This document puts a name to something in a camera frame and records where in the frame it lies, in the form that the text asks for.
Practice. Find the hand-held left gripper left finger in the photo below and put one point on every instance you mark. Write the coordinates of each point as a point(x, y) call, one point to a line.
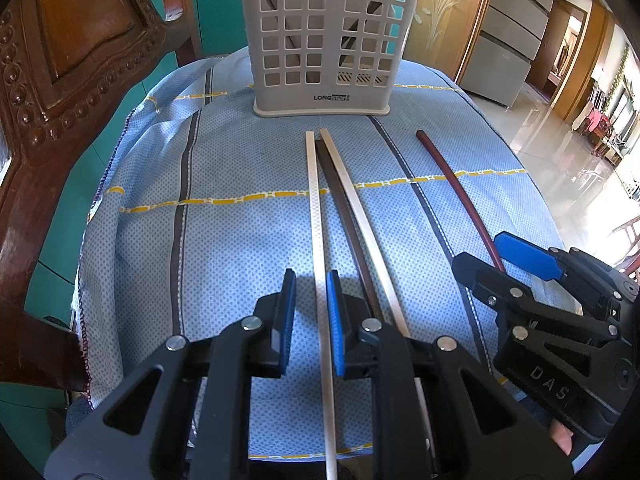
point(289, 320)

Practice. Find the wooden etched glass door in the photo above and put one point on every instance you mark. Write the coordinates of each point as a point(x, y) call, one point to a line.
point(440, 20)

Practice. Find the silver refrigerator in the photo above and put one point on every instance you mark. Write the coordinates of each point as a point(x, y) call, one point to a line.
point(510, 35)

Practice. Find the blue checked cloth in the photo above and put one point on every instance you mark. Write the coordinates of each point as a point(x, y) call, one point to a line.
point(225, 260)

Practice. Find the person's right hand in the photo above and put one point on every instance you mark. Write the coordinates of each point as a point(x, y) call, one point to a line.
point(562, 437)

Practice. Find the wooden dining chair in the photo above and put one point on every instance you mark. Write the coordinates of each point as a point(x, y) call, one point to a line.
point(607, 135)

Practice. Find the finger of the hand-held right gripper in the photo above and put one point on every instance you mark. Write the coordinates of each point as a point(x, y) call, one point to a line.
point(475, 275)
point(525, 255)

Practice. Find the pink garment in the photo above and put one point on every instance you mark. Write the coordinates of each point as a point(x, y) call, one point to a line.
point(595, 121)

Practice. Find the carved wooden chair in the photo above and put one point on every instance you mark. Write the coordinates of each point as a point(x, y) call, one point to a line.
point(75, 25)

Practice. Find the teal base cabinets under stove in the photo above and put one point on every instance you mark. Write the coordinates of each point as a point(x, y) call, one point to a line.
point(220, 10)

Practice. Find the dark brown chopstick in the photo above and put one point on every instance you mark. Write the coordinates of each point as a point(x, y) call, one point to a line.
point(345, 220)

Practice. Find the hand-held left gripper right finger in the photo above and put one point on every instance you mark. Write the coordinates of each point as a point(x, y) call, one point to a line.
point(334, 325)

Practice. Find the green leaf garland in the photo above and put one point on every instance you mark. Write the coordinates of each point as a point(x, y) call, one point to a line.
point(617, 77)

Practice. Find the wooden doorway frame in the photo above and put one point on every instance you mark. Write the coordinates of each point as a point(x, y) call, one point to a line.
point(582, 50)

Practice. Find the grey plastic utensil holder basket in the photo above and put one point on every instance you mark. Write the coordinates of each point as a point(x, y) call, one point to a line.
point(325, 97)

